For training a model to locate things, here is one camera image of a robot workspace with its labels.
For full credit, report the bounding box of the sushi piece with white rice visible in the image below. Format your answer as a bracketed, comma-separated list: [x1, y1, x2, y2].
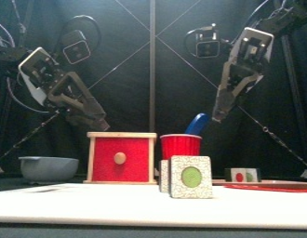
[157, 159, 172, 194]

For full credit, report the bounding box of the white cutting board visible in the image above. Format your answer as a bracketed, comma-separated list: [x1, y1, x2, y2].
[0, 182, 307, 231]

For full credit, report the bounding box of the pink rectangular plate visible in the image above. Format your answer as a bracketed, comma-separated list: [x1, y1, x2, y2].
[211, 178, 307, 191]

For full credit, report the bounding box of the wooden box with red panel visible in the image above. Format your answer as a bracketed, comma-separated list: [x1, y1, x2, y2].
[84, 131, 159, 185]

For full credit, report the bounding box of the grey bowl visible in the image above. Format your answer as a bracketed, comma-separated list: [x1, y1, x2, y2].
[18, 155, 81, 184]

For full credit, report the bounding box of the red plastic cup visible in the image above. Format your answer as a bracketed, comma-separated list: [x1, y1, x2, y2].
[159, 133, 204, 163]

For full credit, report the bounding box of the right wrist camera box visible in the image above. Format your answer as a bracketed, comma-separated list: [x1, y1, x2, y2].
[195, 31, 223, 60]

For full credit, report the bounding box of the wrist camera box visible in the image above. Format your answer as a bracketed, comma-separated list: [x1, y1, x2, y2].
[61, 29, 93, 66]
[195, 31, 223, 60]

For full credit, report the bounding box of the blue utensil handle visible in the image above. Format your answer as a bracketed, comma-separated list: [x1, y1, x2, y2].
[184, 112, 211, 137]

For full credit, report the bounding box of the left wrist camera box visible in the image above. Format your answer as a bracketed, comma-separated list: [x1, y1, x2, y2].
[61, 29, 93, 66]

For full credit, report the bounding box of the dark frame post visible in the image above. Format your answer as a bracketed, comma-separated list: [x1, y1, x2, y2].
[280, 33, 307, 175]

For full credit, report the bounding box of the thin diagonal brace wire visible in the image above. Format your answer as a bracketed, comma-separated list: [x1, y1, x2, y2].
[0, 0, 204, 165]
[115, 0, 307, 170]

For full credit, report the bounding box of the black right camera cable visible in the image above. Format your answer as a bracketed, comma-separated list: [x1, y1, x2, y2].
[183, 25, 215, 58]

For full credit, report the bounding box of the black camera cable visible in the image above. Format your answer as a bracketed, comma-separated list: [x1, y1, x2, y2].
[54, 14, 102, 55]
[183, 25, 215, 58]

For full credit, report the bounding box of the grey vertical frame pole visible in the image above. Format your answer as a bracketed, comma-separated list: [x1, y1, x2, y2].
[149, 0, 156, 133]

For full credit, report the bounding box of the black left camera cable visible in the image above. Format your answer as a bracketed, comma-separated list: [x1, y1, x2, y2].
[54, 14, 102, 55]

